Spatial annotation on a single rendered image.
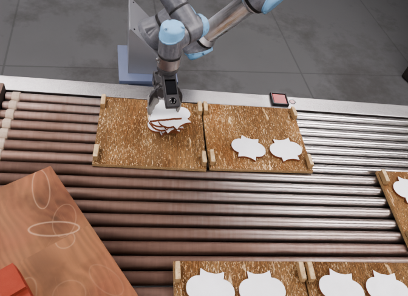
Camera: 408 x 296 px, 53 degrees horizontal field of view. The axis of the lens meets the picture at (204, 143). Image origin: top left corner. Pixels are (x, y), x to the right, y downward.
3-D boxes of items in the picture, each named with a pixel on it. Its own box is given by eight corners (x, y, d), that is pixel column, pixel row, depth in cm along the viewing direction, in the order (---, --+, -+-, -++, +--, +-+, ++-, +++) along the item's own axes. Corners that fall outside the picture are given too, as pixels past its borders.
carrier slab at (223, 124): (201, 105, 177) (201, 103, 176) (291, 111, 184) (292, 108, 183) (209, 170, 154) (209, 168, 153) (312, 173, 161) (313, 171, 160)
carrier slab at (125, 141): (101, 99, 170) (101, 96, 168) (200, 106, 176) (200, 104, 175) (91, 166, 147) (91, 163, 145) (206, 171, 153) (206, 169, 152)
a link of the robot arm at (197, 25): (197, -1, 134) (174, 9, 128) (215, 28, 136) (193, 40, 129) (184, 10, 140) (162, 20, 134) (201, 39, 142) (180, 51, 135)
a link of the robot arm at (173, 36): (192, 25, 126) (173, 35, 121) (187, 55, 134) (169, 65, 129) (173, 14, 129) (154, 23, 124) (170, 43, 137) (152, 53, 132)
